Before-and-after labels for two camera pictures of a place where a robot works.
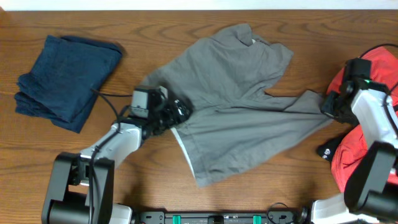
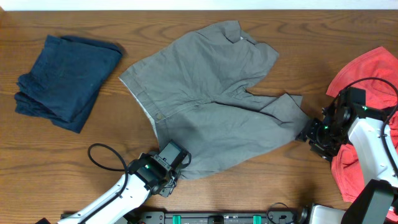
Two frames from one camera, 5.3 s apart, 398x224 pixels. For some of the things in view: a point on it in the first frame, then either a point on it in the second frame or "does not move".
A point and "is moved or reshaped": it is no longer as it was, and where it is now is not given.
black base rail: x=217 y=217 does not move
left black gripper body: x=161 y=121 to x=171 y=181
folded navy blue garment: x=58 y=88 does not move
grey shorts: x=233 y=125 is moved or reshaped
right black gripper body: x=337 y=109 to x=324 y=138
